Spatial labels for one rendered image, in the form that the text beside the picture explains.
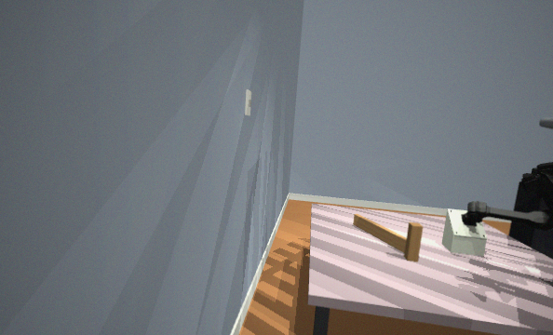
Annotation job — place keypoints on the wooden post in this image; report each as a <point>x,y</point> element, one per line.
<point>414,239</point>

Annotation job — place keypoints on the brown wooden board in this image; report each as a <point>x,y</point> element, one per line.
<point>391,238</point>

